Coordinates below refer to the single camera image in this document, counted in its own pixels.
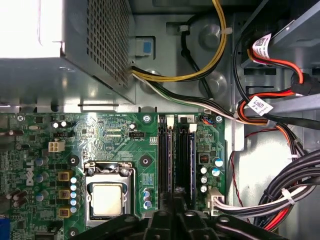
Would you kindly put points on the blue board connector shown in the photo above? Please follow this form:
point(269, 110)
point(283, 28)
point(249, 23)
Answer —
point(3, 228)

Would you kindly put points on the black RAM slot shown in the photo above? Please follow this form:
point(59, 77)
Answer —
point(182, 162)
point(162, 162)

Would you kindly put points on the white main power connector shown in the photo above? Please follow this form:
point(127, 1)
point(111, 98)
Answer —
point(216, 202)

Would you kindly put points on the green Dell motherboard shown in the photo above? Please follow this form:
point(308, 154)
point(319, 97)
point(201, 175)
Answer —
point(112, 150)

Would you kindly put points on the grey power supply unit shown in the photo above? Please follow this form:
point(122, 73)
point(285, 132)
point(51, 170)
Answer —
point(107, 37)

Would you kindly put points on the black open PC case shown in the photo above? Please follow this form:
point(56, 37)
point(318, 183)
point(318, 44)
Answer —
point(175, 37)

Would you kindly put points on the silver CPU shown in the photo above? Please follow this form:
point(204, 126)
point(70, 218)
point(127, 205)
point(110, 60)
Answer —
point(107, 200)

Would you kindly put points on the white four-pin power socket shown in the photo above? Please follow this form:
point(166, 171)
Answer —
point(55, 146)

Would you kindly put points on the grey metal drive cage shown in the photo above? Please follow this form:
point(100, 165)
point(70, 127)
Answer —
point(300, 30)

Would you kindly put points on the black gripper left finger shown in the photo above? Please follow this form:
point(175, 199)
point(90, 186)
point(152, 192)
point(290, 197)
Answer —
point(162, 225)

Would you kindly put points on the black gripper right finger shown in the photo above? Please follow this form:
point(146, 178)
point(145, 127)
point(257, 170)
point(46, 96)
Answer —
point(190, 225)

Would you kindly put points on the blue plastic clip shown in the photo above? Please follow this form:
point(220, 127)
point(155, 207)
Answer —
point(146, 47)

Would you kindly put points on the metal CPU socket cover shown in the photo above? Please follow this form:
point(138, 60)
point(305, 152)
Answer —
point(107, 178)

